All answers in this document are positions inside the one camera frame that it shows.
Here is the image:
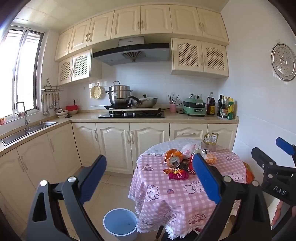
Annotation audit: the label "steel wok with lid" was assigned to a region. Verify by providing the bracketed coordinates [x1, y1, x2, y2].
[129, 94, 159, 108]

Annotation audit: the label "light blue plastic bin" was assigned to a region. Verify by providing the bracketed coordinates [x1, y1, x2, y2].
[103, 208, 139, 237]

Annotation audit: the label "pink candy wrapper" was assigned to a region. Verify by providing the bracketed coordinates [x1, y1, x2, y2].
[168, 169, 189, 181]

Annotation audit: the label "red drink can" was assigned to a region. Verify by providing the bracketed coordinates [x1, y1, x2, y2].
[188, 148, 207, 175]

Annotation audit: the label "kitchen window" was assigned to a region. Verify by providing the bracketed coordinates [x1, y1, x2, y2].
[0, 27, 45, 121]

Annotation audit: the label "cream lattice door cabinet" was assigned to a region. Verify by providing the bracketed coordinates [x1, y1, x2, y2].
[171, 38, 229, 78]
[58, 49, 92, 86]

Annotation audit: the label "black gas stove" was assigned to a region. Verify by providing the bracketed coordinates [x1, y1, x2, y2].
[98, 111, 165, 118]

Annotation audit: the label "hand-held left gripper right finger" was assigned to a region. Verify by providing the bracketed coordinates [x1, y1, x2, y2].
[192, 153, 272, 241]

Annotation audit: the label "orange plastic bag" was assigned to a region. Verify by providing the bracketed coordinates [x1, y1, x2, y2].
[243, 162, 255, 184]

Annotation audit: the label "row of hanging metal ladles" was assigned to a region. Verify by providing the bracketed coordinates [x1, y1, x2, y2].
[42, 91, 63, 115]

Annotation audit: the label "gold snack packet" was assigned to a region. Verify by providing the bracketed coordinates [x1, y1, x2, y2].
[201, 132, 220, 151]

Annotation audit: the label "metal wall utensil rack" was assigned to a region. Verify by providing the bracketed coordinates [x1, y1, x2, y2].
[42, 79, 63, 92]

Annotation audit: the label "pink checked tablecloth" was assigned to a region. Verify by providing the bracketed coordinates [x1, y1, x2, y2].
[128, 139, 255, 240]

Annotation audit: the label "cream upper wall cabinets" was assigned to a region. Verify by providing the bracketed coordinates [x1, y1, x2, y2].
[55, 5, 229, 62]

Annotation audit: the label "round metal steamer plate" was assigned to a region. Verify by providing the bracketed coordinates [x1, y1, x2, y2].
[271, 43, 296, 81]

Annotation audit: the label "crushed orange drink can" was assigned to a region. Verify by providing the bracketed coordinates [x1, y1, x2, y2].
[163, 149, 184, 168]

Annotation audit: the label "black range hood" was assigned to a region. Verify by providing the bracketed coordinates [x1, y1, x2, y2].
[93, 36, 171, 66]

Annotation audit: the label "stainless steel sink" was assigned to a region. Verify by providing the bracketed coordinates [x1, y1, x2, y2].
[1, 121, 59, 146]

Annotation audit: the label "cream lower kitchen cabinets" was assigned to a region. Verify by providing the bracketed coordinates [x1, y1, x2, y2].
[0, 122, 238, 230]

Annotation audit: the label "round cream steamer rack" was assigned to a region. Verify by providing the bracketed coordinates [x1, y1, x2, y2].
[91, 85, 102, 100]

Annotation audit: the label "stainless steel steamer pot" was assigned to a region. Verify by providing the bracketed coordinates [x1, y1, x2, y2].
[106, 81, 133, 106]

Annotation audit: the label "bundle of chopsticks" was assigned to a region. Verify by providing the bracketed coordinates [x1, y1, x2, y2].
[168, 94, 182, 105]

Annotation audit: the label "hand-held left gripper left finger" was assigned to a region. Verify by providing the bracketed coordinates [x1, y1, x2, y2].
[25, 154, 107, 241]

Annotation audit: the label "large soy sauce bottle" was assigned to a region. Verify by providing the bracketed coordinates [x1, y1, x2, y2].
[206, 92, 216, 115]

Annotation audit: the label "green electric cooker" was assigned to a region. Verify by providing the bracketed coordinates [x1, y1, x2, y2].
[183, 97, 207, 116]

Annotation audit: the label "green yellow oil bottle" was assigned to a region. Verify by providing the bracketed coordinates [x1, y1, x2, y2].
[227, 98, 235, 120]

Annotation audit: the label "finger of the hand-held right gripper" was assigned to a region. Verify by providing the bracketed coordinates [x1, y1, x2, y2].
[276, 137, 296, 160]
[251, 147, 296, 183]

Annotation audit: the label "person's right hand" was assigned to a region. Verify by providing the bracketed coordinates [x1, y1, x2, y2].
[270, 199, 284, 227]

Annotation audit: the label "metal sink faucet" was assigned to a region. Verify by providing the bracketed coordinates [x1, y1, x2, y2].
[15, 101, 30, 131]

